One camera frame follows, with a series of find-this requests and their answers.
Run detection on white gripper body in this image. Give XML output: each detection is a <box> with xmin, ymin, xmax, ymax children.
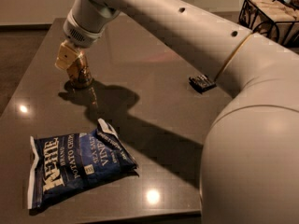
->
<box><xmin>63</xmin><ymin>12</ymin><xmax>103</xmax><ymax>49</ymax></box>

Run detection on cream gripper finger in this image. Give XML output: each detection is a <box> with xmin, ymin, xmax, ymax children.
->
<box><xmin>55</xmin><ymin>40</ymin><xmax>80</xmax><ymax>70</ymax></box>

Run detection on orange soda can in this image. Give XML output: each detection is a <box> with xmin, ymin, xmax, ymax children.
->
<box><xmin>66</xmin><ymin>54</ymin><xmax>93</xmax><ymax>89</ymax></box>

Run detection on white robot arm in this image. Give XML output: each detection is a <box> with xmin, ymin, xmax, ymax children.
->
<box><xmin>64</xmin><ymin>0</ymin><xmax>299</xmax><ymax>224</ymax></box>

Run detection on black rxbar chocolate bar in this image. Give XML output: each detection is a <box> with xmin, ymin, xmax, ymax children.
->
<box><xmin>189</xmin><ymin>75</ymin><xmax>216</xmax><ymax>93</ymax></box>

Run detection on blue Kettle chips bag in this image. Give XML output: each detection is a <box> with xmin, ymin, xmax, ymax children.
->
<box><xmin>27</xmin><ymin>119</ymin><xmax>137</xmax><ymax>209</ymax></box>

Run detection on white napkins in basket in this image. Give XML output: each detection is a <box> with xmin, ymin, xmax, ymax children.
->
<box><xmin>249</xmin><ymin>0</ymin><xmax>299</xmax><ymax>42</ymax></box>

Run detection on black wire basket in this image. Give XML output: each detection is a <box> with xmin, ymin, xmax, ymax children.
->
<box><xmin>238</xmin><ymin>0</ymin><xmax>299</xmax><ymax>47</ymax></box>

